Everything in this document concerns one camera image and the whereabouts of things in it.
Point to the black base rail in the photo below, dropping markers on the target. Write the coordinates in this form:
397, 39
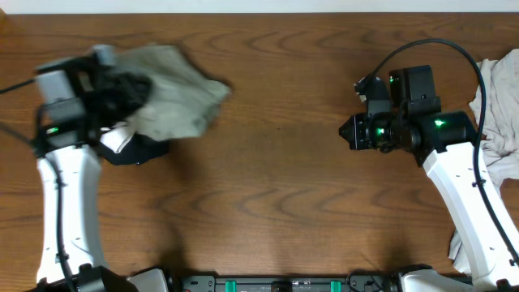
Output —
356, 281

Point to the white folded shirt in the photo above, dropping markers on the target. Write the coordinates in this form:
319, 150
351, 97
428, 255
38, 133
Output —
118, 136

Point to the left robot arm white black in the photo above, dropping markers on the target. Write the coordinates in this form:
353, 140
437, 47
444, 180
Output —
69, 165

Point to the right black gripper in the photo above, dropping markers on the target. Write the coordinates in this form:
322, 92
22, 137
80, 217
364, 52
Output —
356, 139

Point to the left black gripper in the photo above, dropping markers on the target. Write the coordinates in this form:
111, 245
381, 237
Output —
120, 87

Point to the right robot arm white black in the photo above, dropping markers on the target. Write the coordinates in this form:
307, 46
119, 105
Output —
444, 145

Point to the khaki green shorts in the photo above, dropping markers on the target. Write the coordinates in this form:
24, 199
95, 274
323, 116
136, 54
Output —
182, 102

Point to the light striped crumpled shirt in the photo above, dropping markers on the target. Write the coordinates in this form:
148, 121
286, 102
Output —
500, 128

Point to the black folded garment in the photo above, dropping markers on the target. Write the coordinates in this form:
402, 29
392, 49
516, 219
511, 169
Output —
139, 150

